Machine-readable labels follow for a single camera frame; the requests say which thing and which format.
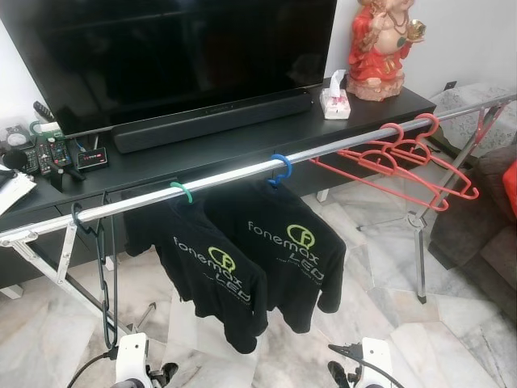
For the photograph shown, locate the black remote coloured buttons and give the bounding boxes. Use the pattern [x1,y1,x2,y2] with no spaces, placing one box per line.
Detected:
[47,133,75,175]

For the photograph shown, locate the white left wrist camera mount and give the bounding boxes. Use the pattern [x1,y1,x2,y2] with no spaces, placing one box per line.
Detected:
[113,333,154,388]

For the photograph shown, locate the black fonemax T-shirt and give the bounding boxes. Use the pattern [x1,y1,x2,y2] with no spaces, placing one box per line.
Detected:
[121,190,269,355]
[202,182,347,335]

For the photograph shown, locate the plain black remote control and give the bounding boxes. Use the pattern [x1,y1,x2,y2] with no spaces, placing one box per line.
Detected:
[32,101,56,124]

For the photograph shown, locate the side table white lace cloth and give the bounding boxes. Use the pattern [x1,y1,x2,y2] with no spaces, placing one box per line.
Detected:
[432,81,517,145]

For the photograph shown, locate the white paper sheets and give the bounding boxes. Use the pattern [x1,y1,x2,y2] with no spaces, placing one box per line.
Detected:
[0,168,38,217]

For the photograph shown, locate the silver metal clothes rack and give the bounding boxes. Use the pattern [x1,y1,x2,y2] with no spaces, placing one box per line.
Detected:
[0,93,517,342]

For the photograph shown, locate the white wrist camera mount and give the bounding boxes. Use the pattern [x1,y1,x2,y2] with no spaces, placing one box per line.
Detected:
[355,338,395,388]
[113,333,154,388]

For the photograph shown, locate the white pink tissue box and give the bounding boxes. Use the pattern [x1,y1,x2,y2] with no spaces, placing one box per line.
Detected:
[320,70,353,121]

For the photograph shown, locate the blue plastic hanger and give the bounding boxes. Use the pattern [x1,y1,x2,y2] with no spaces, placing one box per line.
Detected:
[269,154,293,189]

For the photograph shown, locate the black box red display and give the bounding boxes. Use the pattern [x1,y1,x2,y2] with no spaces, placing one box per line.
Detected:
[75,145,110,172]

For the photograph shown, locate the green plastic hanger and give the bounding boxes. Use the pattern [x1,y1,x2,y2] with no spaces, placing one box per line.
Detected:
[170,182,195,205]

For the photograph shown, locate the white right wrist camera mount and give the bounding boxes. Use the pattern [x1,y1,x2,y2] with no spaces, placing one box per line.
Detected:
[355,338,395,388]

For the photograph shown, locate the black flat screen television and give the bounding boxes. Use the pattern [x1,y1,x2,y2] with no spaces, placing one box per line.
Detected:
[0,0,338,136]

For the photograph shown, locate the red plastic hanger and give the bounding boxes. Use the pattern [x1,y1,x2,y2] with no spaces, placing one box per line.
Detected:
[310,123,450,213]
[339,113,480,201]

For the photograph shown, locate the dark plastic hanger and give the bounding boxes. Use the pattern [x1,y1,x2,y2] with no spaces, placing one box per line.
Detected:
[71,194,122,350]

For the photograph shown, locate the dark grey fabric sofa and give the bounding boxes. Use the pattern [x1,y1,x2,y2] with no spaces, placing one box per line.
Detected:
[428,145,517,280]

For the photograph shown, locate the black soundbar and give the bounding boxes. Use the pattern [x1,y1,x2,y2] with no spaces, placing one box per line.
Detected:
[111,89,314,154]

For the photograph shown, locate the red robed deity statue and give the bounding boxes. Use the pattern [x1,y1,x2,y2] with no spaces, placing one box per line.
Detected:
[347,0,426,103]

